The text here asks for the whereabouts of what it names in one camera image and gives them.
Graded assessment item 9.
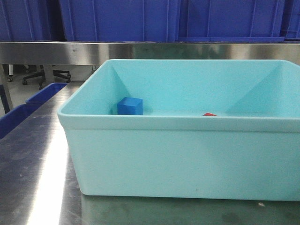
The red cube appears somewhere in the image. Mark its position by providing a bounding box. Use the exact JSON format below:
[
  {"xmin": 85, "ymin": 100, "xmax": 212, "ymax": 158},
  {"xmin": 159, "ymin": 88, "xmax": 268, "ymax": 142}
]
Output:
[{"xmin": 202, "ymin": 112, "xmax": 218, "ymax": 116}]

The blue cube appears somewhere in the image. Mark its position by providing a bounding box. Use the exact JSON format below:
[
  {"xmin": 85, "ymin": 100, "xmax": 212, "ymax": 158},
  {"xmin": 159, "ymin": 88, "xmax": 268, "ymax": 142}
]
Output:
[{"xmin": 117, "ymin": 97, "xmax": 143, "ymax": 115}]

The blue crate upper right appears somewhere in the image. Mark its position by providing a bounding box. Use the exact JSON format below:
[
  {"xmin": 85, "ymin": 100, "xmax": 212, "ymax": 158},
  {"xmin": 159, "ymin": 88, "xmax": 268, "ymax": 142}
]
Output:
[{"xmin": 178, "ymin": 0, "xmax": 285, "ymax": 43}]

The blue crate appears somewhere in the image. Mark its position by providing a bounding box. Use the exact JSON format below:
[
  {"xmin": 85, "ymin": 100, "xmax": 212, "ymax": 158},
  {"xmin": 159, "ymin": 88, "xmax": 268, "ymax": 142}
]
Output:
[
  {"xmin": 0, "ymin": 0, "xmax": 65, "ymax": 42},
  {"xmin": 59, "ymin": 0, "xmax": 181, "ymax": 43},
  {"xmin": 178, "ymin": 0, "xmax": 285, "ymax": 43}
]

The light teal plastic tub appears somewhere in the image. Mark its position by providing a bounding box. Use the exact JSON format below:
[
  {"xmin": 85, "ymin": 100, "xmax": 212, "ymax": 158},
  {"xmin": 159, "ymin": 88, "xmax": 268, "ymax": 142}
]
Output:
[{"xmin": 58, "ymin": 60, "xmax": 300, "ymax": 201}]

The blue crate upper middle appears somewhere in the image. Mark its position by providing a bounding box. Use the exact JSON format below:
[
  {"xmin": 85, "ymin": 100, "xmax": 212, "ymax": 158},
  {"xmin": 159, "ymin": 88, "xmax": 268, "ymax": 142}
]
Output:
[{"xmin": 59, "ymin": 0, "xmax": 181, "ymax": 43}]

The blue bin behind table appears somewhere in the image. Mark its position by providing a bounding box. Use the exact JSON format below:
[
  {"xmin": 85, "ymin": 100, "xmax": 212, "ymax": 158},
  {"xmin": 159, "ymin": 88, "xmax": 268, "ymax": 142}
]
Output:
[{"xmin": 25, "ymin": 82, "xmax": 67, "ymax": 105}]

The black office chair base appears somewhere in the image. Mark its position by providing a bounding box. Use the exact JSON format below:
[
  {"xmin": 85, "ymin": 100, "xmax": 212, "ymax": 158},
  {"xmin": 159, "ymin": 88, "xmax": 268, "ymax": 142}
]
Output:
[{"xmin": 3, "ymin": 64, "xmax": 71, "ymax": 90}]

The blue bin lower left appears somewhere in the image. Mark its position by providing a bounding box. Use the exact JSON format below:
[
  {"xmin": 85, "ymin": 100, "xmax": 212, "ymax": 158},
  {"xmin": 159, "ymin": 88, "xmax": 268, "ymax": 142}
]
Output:
[{"xmin": 0, "ymin": 104, "xmax": 38, "ymax": 139}]

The blue crate upper left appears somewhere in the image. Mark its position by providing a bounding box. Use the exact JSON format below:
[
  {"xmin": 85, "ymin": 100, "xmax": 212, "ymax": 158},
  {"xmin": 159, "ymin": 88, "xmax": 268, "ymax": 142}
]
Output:
[{"xmin": 0, "ymin": 0, "xmax": 65, "ymax": 42}]

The steel shelf rail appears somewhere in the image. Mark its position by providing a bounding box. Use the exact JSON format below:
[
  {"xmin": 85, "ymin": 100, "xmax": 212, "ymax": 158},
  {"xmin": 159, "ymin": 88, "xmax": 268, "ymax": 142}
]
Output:
[{"xmin": 0, "ymin": 42, "xmax": 300, "ymax": 66}]

